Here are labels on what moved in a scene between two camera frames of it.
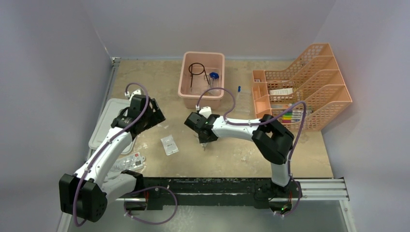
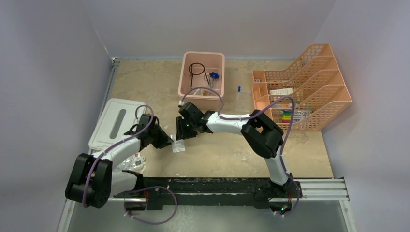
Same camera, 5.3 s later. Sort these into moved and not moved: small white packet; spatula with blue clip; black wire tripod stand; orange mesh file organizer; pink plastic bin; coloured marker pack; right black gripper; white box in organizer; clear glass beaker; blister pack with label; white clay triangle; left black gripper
Moved: small white packet; white clay triangle; left black gripper; right black gripper
Not moved: coloured marker pack; blister pack with label; white box in organizer; pink plastic bin; orange mesh file organizer; clear glass beaker; black wire tripod stand; spatula with blue clip
